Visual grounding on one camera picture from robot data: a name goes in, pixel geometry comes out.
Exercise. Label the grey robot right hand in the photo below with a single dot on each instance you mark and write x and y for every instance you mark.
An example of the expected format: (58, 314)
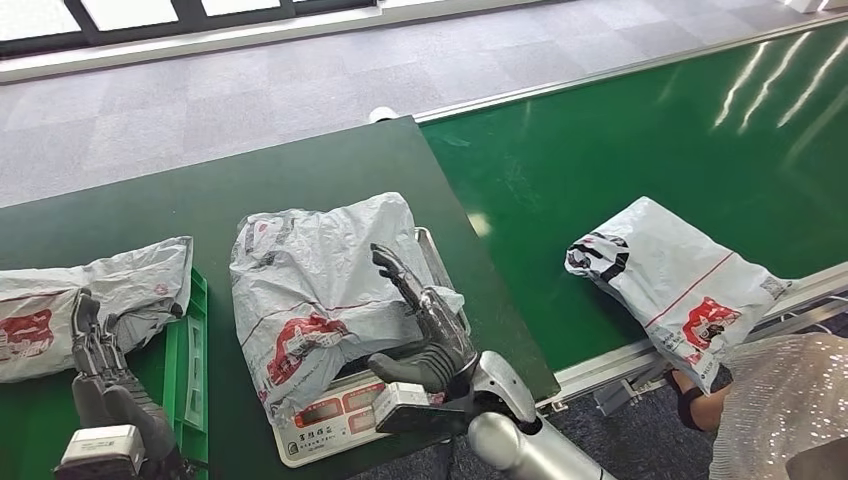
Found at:
(444, 351)

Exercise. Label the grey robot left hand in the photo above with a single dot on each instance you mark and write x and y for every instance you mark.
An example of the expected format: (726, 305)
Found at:
(112, 391)

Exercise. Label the grey parcel bag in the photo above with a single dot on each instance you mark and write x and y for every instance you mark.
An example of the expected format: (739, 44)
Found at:
(40, 311)

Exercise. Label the white parcel bag black print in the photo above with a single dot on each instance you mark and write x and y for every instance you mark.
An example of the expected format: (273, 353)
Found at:
(669, 272)

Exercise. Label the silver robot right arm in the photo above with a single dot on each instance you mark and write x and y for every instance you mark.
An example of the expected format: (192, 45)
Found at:
(523, 444)

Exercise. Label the green conveyor belt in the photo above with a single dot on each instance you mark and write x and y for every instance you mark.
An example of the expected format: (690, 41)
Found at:
(629, 119)

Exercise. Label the green plastic crate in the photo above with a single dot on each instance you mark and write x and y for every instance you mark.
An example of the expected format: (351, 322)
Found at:
(192, 371)

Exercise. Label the electronic scale steel tray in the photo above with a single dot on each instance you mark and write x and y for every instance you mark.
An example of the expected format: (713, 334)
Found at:
(324, 430)

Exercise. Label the white roller end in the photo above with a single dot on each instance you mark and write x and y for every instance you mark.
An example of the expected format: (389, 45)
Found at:
(383, 114)

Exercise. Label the person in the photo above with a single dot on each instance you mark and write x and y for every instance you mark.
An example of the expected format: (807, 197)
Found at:
(782, 397)

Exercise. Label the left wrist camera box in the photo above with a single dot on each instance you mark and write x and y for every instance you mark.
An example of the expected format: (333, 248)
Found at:
(99, 450)

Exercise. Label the black window frame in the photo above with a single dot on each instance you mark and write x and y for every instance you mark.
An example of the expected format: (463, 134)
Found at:
(185, 16)

